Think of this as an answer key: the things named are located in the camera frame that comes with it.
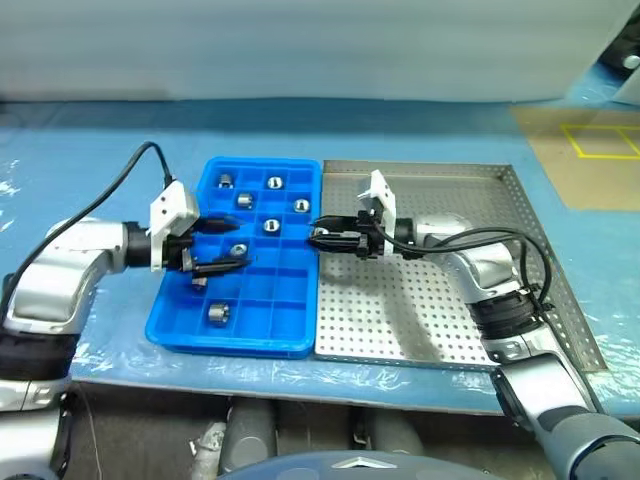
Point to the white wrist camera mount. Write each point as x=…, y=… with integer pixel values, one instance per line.
x=382, y=195
x=170, y=205

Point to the blue compartment tray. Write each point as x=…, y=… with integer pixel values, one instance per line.
x=280, y=310

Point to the grey rounded cylinder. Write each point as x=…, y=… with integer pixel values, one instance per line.
x=250, y=435
x=395, y=432

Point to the metal nut top left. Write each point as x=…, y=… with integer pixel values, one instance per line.
x=226, y=180

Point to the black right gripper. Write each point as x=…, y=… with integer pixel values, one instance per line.
x=367, y=240

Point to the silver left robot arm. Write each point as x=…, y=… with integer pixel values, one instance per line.
x=65, y=260

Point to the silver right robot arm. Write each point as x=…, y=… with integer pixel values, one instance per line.
x=495, y=270

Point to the metal nut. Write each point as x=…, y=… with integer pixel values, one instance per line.
x=226, y=180
x=273, y=182

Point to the white angled panel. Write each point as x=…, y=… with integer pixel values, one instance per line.
x=627, y=92

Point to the blue-grey robot torso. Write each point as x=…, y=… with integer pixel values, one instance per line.
x=300, y=467

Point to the perforated metal tray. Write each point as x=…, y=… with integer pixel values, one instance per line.
x=380, y=310

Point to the brown cardboard sheet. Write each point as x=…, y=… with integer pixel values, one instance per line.
x=600, y=185

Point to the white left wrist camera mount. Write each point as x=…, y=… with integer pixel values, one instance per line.
x=170, y=205

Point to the metal nut top middle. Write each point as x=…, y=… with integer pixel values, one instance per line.
x=273, y=182

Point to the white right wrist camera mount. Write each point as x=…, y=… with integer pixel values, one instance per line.
x=382, y=195

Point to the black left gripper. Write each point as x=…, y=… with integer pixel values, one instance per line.
x=180, y=250

